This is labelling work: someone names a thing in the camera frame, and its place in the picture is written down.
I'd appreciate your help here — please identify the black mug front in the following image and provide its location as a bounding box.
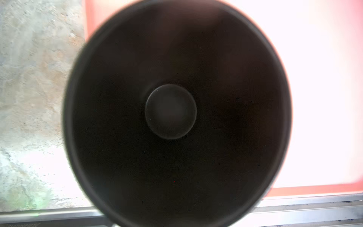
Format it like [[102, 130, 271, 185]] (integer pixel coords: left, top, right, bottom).
[[62, 1, 292, 227]]

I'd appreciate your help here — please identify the pink tray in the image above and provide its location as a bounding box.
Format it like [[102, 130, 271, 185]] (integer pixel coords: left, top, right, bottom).
[[81, 1, 363, 198]]

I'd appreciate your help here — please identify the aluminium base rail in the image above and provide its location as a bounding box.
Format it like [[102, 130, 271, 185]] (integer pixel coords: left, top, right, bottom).
[[1, 194, 363, 227]]

